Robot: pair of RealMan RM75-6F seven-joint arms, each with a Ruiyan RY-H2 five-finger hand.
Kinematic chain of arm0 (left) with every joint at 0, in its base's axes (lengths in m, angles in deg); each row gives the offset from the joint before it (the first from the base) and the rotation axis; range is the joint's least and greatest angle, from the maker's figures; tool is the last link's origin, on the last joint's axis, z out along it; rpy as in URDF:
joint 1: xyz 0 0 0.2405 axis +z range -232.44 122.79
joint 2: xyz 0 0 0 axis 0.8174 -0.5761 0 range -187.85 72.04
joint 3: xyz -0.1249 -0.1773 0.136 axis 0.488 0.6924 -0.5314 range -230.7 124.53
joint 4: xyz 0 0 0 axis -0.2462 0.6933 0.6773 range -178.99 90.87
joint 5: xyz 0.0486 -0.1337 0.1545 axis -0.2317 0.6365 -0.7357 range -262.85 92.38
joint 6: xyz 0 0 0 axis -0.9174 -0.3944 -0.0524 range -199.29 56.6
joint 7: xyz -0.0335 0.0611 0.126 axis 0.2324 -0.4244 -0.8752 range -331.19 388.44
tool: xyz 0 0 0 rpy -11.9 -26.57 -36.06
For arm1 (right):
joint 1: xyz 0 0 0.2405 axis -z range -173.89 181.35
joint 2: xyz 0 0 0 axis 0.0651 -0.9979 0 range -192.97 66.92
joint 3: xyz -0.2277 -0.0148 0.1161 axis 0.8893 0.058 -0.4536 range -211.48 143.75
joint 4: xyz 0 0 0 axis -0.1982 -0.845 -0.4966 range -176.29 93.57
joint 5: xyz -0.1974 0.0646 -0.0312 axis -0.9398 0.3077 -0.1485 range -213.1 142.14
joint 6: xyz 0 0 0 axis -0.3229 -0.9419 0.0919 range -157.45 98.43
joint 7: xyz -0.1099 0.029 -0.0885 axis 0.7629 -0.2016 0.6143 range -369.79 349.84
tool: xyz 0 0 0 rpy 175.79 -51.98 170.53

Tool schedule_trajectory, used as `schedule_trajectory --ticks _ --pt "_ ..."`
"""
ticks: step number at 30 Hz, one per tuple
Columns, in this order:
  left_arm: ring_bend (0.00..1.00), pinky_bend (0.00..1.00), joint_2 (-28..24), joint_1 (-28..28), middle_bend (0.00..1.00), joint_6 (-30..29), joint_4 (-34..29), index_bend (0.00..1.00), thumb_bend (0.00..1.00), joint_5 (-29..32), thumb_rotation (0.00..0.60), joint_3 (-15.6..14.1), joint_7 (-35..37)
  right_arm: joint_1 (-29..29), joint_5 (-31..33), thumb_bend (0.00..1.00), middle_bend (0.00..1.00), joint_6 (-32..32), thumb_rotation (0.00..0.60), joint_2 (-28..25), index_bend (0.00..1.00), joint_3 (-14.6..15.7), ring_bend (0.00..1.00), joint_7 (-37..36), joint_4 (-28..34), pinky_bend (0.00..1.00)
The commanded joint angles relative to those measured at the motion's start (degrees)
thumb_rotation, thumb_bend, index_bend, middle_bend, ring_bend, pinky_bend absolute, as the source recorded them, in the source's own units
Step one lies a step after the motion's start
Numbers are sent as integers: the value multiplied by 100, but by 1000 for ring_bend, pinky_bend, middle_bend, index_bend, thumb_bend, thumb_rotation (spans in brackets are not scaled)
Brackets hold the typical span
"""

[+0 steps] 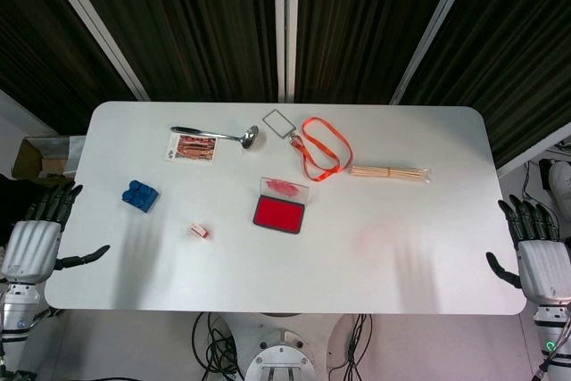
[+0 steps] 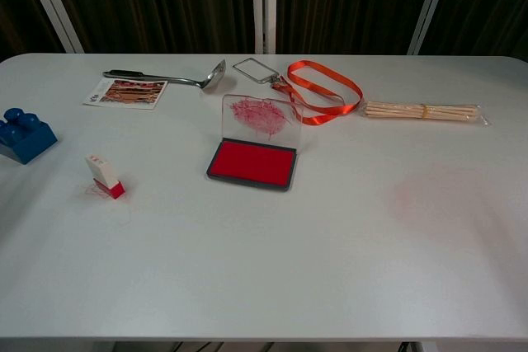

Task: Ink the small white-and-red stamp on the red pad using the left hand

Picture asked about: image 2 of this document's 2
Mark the small red white object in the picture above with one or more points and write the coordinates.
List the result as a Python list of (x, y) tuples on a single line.
[(99, 170)]

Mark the red ink pad clear lid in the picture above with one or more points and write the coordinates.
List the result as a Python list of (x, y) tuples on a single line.
[(251, 162)]

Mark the clear badge holder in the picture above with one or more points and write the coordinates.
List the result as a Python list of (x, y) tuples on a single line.
[(253, 68)]

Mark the printed snack packet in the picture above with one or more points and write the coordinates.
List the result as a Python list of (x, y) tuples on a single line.
[(128, 94)]

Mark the bag of wooden sticks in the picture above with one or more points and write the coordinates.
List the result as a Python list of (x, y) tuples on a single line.
[(412, 112)]

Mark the dark pleated curtain panel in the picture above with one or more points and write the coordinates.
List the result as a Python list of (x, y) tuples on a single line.
[(165, 1), (491, 6), (350, 1), (20, 10)]

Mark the blue toy building brick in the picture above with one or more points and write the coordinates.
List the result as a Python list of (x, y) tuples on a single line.
[(29, 142)]

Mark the white upright frame post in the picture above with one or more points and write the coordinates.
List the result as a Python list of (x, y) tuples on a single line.
[(264, 6)]

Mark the white slanted frame post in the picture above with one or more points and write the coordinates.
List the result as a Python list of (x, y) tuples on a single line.
[(51, 1), (431, 6)]

